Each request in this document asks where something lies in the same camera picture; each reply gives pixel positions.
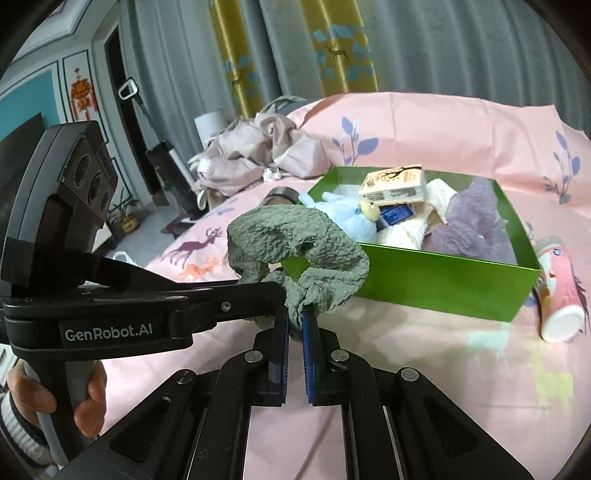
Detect pink cartoon paper cup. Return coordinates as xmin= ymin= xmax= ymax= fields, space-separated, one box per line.
xmin=535 ymin=236 xmax=590 ymax=343

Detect white plastic bag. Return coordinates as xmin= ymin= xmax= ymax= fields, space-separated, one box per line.
xmin=110 ymin=251 xmax=138 ymax=266

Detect red wall ornament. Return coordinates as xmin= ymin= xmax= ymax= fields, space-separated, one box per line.
xmin=69 ymin=67 xmax=99 ymax=121

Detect crumpled beige cloth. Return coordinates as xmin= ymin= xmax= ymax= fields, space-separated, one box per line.
xmin=189 ymin=113 xmax=331 ymax=210

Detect grey yellow curtains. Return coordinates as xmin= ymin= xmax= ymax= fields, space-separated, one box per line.
xmin=118 ymin=0 xmax=590 ymax=159

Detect black stand with pole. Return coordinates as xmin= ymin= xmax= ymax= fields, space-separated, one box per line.
xmin=117 ymin=78 xmax=202 ymax=216

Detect white cylinder lamp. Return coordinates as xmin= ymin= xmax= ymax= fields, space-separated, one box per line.
xmin=193 ymin=109 xmax=228 ymax=150

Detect person left hand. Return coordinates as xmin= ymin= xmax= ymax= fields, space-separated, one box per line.
xmin=6 ymin=359 xmax=108 ymax=439

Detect blue orange tissue pack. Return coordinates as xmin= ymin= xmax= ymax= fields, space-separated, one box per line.
xmin=376 ymin=204 xmax=415 ymax=232

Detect potted plant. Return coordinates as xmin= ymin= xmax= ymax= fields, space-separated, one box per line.
xmin=107 ymin=192 xmax=139 ymax=235

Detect cream tree tissue pack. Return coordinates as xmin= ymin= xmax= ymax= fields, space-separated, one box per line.
xmin=358 ymin=164 xmax=426 ymax=206

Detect cream fluffy towel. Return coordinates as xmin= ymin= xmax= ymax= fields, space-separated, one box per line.
xmin=377 ymin=179 xmax=457 ymax=250

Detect purple mesh bath sponge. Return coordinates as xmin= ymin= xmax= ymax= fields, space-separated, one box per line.
xmin=422 ymin=177 xmax=517 ymax=265

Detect clear glass jar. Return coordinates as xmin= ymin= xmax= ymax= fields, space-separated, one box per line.
xmin=260 ymin=186 xmax=300 ymax=206

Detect person striped sleeve forearm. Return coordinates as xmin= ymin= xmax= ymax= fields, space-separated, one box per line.
xmin=1 ymin=391 xmax=59 ymax=479

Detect pink deer print sheet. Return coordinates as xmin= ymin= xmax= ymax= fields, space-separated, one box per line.
xmin=290 ymin=93 xmax=590 ymax=479

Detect green knitted cloth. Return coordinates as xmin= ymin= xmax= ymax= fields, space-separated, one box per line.
xmin=226 ymin=204 xmax=370 ymax=339

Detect green cardboard box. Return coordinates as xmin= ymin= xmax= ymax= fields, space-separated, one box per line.
xmin=280 ymin=165 xmax=542 ymax=323

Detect blue plush toy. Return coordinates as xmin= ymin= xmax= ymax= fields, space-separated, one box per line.
xmin=298 ymin=192 xmax=381 ymax=244

